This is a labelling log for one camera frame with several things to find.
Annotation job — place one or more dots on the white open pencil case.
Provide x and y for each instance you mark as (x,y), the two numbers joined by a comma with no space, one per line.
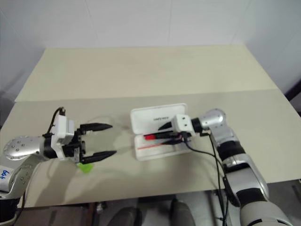
(150,114)

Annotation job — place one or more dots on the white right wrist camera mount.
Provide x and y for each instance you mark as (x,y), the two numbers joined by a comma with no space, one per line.
(182,123)

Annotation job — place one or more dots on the green marker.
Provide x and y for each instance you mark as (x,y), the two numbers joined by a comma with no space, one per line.
(86,168)

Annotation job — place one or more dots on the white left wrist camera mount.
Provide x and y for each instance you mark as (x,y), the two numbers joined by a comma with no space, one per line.
(60,128)

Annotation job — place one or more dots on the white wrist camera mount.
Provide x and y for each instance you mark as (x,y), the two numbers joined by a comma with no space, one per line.
(182,123)
(60,128)

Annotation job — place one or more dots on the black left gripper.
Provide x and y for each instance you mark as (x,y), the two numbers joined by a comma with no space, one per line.
(73,148)

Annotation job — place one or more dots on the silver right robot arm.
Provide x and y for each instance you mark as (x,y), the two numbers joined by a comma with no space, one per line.
(244,174)

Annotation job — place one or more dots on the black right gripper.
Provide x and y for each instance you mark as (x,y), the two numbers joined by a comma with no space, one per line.
(183,137)

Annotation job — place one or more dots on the red marker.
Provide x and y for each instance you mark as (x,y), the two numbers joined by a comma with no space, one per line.
(149,137)

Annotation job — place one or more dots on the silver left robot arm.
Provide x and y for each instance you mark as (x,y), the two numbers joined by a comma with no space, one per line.
(23,147)

